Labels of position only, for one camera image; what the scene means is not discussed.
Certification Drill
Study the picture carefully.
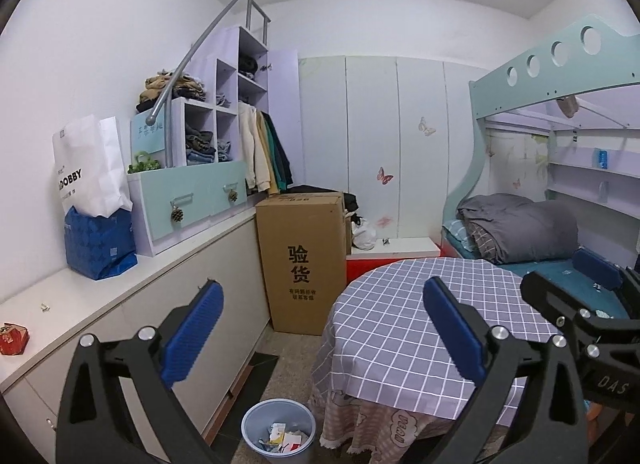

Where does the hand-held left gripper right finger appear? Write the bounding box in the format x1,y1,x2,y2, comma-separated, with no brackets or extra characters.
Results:
424,275,591,464

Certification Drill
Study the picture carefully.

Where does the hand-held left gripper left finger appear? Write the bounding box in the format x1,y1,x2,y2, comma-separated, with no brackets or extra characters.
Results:
55,279,224,464

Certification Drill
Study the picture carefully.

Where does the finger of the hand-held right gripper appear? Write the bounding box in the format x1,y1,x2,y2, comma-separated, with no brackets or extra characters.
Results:
520,271,609,341
572,247,640,295

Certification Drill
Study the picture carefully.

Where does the light blue plastic bin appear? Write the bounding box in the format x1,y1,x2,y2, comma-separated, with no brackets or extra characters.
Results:
241,399,317,460

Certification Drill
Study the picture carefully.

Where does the grey checked tablecloth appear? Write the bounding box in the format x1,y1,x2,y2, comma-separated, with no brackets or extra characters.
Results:
311,258,561,452

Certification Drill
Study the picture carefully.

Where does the grey quilt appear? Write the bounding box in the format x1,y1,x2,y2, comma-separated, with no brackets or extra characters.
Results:
456,194,580,265

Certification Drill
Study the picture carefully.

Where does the blue patterned bedding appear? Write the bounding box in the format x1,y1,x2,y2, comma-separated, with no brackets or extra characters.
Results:
442,220,481,257

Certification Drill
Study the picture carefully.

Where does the white red step platform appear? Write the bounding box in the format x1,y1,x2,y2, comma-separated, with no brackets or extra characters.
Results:
345,237,443,285

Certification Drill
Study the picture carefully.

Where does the blue gift bag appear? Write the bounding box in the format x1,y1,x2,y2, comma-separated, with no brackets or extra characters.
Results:
64,207,138,281

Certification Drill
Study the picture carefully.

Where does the white plastic bag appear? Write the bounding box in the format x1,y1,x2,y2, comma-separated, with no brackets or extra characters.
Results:
351,218,377,250

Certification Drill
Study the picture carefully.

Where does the teal drawer unit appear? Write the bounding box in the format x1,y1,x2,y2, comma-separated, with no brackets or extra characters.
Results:
126,26,302,257

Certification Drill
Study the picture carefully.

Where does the tall cardboard box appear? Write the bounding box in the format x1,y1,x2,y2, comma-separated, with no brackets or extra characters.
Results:
255,193,347,336

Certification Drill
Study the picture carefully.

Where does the green artificial plant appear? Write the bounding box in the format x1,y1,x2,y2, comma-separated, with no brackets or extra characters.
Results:
128,150,161,174

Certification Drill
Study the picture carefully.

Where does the red gift box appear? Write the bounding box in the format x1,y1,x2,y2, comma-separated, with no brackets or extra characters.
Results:
0,323,30,356

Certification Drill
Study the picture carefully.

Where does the cream hanging jacket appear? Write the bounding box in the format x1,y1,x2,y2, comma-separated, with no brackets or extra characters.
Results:
239,103,273,192

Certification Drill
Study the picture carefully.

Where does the white paper bag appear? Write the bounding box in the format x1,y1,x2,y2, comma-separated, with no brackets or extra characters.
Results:
52,114,133,217

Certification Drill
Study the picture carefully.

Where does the green hanging jacket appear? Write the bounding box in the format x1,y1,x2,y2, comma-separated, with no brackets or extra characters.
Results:
262,112,284,190

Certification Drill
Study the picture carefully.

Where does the black hanging jacket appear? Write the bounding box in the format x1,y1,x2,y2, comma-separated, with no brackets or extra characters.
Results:
267,112,293,187

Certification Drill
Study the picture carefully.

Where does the teal bunk bed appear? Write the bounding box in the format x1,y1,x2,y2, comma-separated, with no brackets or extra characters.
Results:
442,14,640,325

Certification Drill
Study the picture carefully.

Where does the light blue paper sign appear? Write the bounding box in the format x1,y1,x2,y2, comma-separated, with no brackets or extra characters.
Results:
131,112,166,152

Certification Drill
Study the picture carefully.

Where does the white wardrobe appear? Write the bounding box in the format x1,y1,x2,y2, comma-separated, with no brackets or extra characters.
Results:
298,55,488,255

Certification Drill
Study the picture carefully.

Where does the brown clothes pile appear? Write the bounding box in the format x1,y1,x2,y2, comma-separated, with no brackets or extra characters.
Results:
136,72,206,112

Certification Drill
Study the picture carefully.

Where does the white cube shelf with clothes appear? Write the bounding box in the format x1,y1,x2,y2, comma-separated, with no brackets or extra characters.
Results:
146,0,272,167

